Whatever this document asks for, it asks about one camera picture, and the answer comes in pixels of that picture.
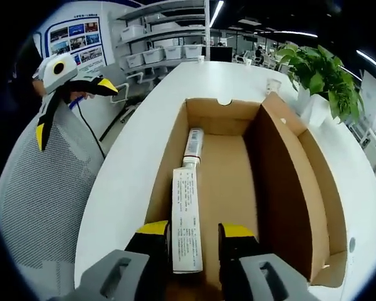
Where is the white printed carton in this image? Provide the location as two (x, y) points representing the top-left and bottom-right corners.
(171, 167), (205, 275)

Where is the black monitor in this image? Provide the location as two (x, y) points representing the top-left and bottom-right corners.
(210, 46), (234, 63)

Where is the straight ceiling light strip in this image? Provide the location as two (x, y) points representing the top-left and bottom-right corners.
(207, 0), (226, 28)

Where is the green plant in white pot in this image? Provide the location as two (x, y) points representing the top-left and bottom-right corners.
(274, 43), (367, 126)

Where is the blue bordered wall poster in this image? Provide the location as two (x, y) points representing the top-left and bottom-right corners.
(38, 14), (110, 69)

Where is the white tube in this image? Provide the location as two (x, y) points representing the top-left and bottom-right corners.
(182, 127), (206, 169)

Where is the black cable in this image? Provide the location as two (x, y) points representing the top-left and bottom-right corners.
(69, 93), (107, 159)

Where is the person's left hand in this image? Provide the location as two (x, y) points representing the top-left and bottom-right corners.
(32, 78), (47, 97)

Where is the brown cardboard shoe box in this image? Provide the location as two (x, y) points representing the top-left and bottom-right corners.
(143, 92), (348, 288)

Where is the grey metal shelving rack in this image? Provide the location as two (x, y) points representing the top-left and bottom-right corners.
(115, 0), (211, 76)

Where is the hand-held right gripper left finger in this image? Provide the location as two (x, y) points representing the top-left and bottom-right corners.
(80, 219), (172, 301)

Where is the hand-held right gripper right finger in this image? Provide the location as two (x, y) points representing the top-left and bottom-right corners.
(217, 222), (311, 301)

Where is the white armrest chair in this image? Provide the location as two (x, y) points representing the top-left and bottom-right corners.
(110, 82), (133, 105)

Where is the curved ceiling light strip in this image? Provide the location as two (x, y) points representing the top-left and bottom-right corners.
(268, 29), (320, 39)

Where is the row of white storage bins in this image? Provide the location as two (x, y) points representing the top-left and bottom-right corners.
(120, 24), (204, 69)

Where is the grey mesh office chair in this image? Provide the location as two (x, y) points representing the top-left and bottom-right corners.
(0, 102), (107, 301)

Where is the clear patterned glass cup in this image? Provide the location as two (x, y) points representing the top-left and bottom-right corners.
(265, 77), (282, 95)

